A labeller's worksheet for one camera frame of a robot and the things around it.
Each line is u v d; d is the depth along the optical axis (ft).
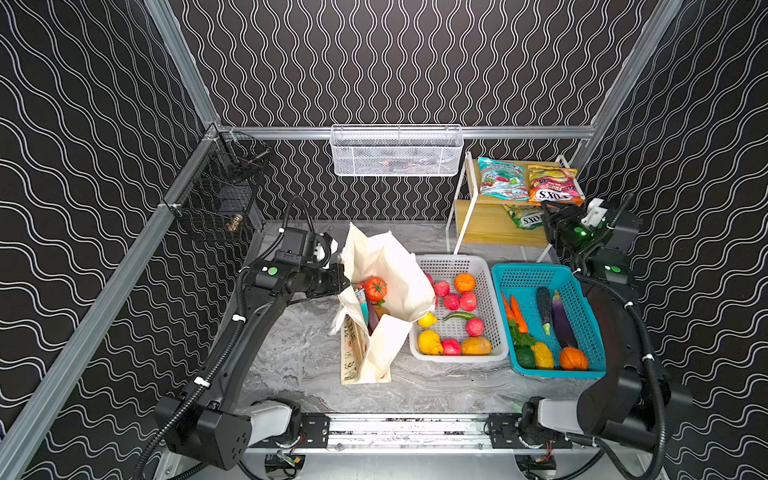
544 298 3.11
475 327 2.87
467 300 3.03
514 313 3.03
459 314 3.06
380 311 2.86
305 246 1.89
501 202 2.62
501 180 2.67
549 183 2.62
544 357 2.68
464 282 3.18
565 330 2.90
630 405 1.32
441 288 3.14
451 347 2.70
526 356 2.64
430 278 3.26
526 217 3.17
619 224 1.78
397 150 4.14
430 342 2.75
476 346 2.70
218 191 3.00
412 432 2.49
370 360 2.68
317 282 2.02
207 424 1.22
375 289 2.94
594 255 1.89
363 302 2.73
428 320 2.95
